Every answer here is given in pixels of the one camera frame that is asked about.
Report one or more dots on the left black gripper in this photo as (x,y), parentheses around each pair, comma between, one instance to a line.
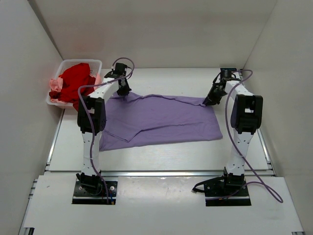
(123,90)

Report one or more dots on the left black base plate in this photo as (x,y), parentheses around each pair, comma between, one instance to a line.
(84,196)

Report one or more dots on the purple t-shirt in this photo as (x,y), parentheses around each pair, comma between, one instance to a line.
(136,120)

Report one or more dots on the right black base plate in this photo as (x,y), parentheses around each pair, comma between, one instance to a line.
(227,198)

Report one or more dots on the white plastic basket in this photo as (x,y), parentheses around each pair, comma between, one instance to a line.
(95,69)

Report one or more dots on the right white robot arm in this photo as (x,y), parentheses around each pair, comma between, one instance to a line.
(245,119)

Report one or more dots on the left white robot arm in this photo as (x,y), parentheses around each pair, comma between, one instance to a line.
(92,121)

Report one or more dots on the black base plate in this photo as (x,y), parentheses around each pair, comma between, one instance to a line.
(84,196)
(227,198)

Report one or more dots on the aluminium rail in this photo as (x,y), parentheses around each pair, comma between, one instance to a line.
(206,173)

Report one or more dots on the pink t-shirt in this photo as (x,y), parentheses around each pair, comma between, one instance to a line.
(56,84)

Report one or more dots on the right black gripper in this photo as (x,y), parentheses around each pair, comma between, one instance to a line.
(214,95)

